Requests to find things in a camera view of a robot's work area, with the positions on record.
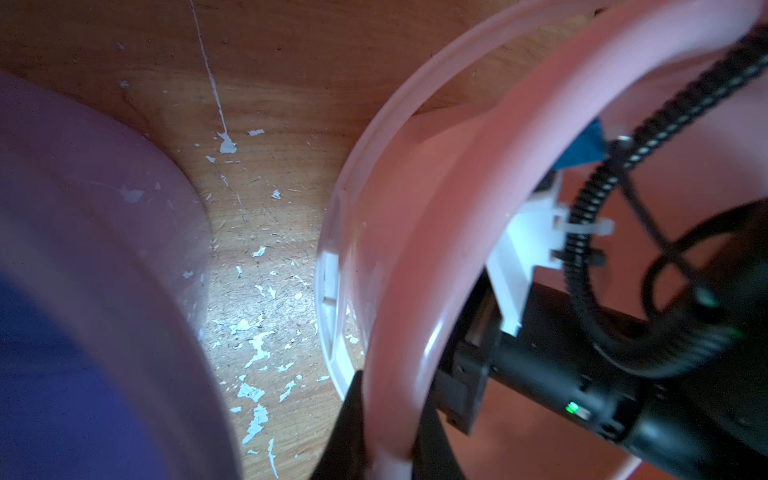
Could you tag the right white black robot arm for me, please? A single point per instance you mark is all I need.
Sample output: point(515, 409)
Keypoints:
point(684, 388)

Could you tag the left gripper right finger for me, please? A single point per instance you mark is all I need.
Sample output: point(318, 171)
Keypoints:
point(433, 458)

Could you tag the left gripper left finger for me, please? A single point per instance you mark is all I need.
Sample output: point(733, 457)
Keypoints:
point(344, 457)

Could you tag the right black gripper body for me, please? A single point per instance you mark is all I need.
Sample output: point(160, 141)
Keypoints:
point(549, 362)

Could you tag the purple plastic bucket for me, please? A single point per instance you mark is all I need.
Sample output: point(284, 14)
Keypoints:
point(104, 287)

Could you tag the pink plastic bucket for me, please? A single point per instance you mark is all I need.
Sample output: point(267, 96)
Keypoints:
point(403, 240)

